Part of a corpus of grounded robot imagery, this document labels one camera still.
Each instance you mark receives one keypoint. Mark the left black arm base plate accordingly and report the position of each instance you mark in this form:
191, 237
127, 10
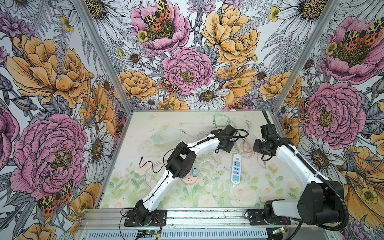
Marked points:
156, 218

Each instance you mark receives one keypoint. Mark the aluminium front rail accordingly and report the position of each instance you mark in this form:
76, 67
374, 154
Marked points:
177, 218

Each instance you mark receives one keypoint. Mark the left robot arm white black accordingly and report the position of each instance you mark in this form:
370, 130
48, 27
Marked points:
179, 164

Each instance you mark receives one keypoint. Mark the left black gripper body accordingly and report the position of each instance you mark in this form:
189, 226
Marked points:
227, 146

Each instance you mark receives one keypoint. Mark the round pink power socket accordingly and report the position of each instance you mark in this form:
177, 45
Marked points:
189, 180

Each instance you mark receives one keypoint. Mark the teal charger with white cable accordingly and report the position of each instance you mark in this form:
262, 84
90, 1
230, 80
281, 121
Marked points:
195, 172

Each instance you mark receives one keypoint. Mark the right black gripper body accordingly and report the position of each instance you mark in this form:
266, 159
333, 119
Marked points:
260, 146

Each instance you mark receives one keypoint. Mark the white blue power strip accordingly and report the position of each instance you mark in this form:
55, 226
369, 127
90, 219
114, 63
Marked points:
236, 169

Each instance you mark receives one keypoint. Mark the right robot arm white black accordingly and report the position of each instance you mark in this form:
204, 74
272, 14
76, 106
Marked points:
322, 202

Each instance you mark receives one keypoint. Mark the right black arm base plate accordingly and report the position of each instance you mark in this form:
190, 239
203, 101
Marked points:
259, 217

